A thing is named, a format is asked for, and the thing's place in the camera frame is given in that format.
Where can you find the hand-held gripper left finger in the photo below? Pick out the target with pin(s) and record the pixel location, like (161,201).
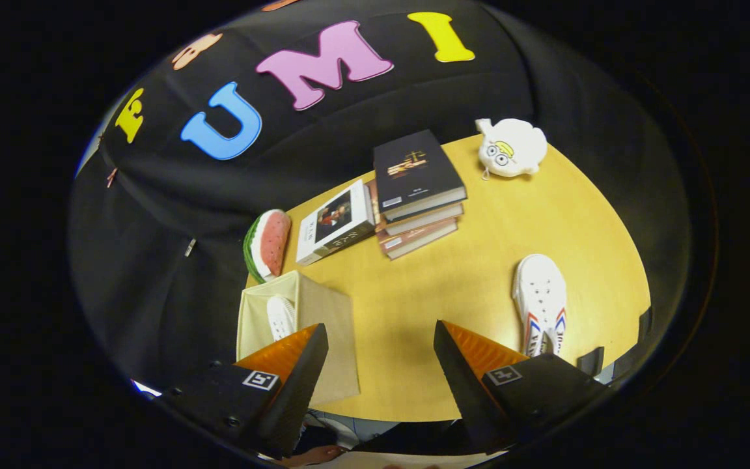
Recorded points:
(300,391)

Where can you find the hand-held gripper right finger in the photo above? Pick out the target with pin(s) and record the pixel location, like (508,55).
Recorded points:
(459,384)

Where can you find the beige fabric storage box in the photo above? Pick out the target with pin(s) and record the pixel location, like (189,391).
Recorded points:
(329,326)

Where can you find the white canvas shoe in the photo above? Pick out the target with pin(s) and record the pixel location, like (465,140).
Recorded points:
(280,316)
(540,286)

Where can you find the brown cover book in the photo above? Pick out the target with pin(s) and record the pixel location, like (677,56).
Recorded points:
(417,240)
(427,220)

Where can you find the watermelon slice toy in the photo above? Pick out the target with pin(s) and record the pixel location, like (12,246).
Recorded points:
(274,241)

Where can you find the white portrait cover book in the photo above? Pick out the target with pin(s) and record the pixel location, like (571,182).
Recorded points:
(336,225)

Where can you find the silver clip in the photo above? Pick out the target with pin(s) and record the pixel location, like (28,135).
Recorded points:
(190,247)

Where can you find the black cover book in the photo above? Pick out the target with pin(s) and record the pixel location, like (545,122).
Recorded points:
(414,169)

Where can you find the white plush toy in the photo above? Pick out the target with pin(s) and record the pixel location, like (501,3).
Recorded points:
(512,150)

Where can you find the pink clip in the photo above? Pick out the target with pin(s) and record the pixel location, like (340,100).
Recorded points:
(111,177)

